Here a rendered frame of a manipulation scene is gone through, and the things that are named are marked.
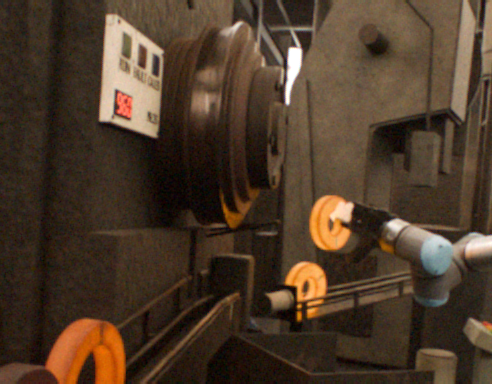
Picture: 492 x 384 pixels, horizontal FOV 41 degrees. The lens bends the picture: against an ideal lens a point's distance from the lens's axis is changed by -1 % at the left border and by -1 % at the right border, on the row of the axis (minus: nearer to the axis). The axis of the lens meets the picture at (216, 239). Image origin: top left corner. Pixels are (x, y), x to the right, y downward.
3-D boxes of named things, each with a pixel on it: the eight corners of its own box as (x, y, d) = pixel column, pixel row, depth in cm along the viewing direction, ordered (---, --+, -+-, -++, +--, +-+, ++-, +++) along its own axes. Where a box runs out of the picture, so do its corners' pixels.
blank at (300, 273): (295, 324, 198) (303, 326, 196) (276, 284, 191) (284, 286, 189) (324, 291, 206) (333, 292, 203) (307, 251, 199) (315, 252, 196)
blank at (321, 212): (308, 197, 186) (317, 198, 184) (342, 193, 197) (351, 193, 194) (309, 252, 188) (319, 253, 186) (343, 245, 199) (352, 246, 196)
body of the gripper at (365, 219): (369, 202, 186) (404, 217, 178) (359, 231, 188) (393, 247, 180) (352, 200, 181) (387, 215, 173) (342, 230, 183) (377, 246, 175)
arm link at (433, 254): (434, 285, 166) (431, 256, 160) (394, 265, 175) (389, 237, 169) (457, 263, 169) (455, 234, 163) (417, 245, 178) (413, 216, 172)
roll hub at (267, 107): (242, 186, 142) (251, 53, 140) (263, 191, 169) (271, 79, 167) (268, 188, 140) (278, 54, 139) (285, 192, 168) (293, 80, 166)
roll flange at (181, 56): (133, 224, 138) (149, -7, 135) (193, 222, 183) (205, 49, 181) (180, 228, 135) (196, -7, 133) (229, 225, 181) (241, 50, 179)
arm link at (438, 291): (463, 293, 177) (460, 259, 170) (430, 316, 175) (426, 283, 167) (437, 276, 185) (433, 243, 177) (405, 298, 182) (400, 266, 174)
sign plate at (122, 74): (98, 121, 113) (105, 14, 113) (148, 138, 139) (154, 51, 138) (111, 121, 113) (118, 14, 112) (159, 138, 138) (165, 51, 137)
